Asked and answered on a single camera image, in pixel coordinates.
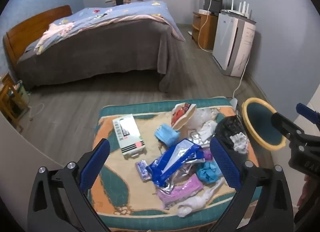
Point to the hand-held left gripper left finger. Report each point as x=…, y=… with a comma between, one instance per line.
x=95, y=164

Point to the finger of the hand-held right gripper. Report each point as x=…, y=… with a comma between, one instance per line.
x=306, y=112
x=282, y=122

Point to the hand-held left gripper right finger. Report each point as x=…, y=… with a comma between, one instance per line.
x=225, y=164

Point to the teal bin with yellow rim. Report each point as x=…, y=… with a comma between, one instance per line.
x=257, y=119

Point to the blue wipes packet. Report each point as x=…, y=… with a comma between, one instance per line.
x=172, y=157

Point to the clear plastic bag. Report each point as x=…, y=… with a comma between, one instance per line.
x=202, y=116

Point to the person's right forearm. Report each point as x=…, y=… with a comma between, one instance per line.
x=306, y=192

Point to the teal glove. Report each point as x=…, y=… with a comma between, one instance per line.
x=207, y=172

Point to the crumpled white paper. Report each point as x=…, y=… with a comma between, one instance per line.
x=240, y=139

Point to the teal and orange floor mat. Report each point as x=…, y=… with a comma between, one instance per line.
x=120, y=192

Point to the black plastic bag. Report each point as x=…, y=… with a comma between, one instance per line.
x=227, y=127

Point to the silver foil wrapper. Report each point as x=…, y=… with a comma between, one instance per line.
x=197, y=138

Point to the crumpled white tissue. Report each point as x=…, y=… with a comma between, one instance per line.
x=208, y=127

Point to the white cardboard box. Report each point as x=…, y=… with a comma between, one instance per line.
x=127, y=134

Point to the long white tissue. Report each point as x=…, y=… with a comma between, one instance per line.
x=195, y=200

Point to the small purple white wrapper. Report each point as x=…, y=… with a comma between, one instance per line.
x=142, y=169

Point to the pink plastic packet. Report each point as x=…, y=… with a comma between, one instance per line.
x=180, y=189

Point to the white power strip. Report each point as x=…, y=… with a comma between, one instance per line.
x=233, y=102

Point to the red and white snack bag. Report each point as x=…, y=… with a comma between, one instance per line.
x=180, y=114

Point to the blue face mask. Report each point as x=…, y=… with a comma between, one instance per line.
x=165, y=133

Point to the white door panel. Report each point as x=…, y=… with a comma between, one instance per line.
x=15, y=152

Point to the white air purifier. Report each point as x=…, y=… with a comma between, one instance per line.
x=225, y=42

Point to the wooden nightstand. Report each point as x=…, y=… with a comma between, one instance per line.
x=10, y=102

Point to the wooden television stand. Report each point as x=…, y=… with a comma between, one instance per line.
x=208, y=32

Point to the wooden bed with grey bedspread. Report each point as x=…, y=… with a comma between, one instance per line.
x=100, y=47

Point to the white router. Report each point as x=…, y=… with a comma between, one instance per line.
x=237, y=12

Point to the small white box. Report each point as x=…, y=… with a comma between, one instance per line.
x=203, y=11

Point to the white floral cloth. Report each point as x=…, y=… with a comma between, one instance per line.
x=57, y=32

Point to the blue printed quilt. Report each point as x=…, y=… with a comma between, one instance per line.
x=112, y=14

